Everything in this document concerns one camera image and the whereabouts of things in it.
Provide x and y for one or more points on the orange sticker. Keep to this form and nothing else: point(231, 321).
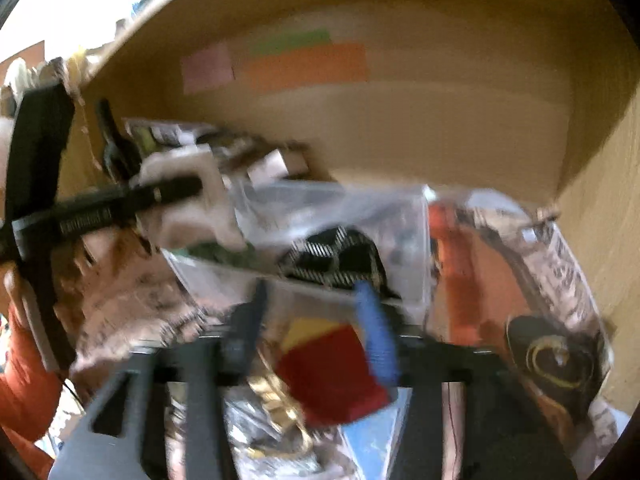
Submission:
point(305, 66)

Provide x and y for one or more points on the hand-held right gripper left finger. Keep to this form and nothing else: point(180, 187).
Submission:
point(245, 327)

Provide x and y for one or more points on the printed packet with dark label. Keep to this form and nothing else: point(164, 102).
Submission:
point(165, 132)

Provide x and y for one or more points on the black pouch with yellow swirl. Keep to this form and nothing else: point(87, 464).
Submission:
point(552, 357)

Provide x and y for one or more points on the clear bag with checked cloth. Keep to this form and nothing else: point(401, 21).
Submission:
point(325, 240)

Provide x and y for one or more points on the gold shiny packet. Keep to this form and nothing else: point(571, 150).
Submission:
point(272, 400)

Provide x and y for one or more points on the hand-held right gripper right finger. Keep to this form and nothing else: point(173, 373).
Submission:
point(376, 332)

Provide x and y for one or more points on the orange cloth in clear bag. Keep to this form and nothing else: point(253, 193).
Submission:
point(465, 290)

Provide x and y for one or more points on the pink printed plastic bag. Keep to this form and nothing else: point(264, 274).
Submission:
point(125, 295)

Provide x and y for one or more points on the light blue packet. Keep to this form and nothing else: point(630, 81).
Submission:
point(370, 442)

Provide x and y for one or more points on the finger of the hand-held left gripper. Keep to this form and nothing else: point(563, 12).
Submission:
point(117, 147)
point(100, 212)

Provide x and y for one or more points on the red and yellow packet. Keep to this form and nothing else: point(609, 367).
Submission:
point(332, 377)

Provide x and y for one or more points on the green sticker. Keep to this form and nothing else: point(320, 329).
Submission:
point(290, 41)

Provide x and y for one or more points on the large cardboard box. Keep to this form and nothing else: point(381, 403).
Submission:
point(425, 120)

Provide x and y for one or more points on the white soft packet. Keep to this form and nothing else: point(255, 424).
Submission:
point(192, 210)

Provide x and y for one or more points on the pink sticker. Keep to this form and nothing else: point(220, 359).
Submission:
point(207, 67)

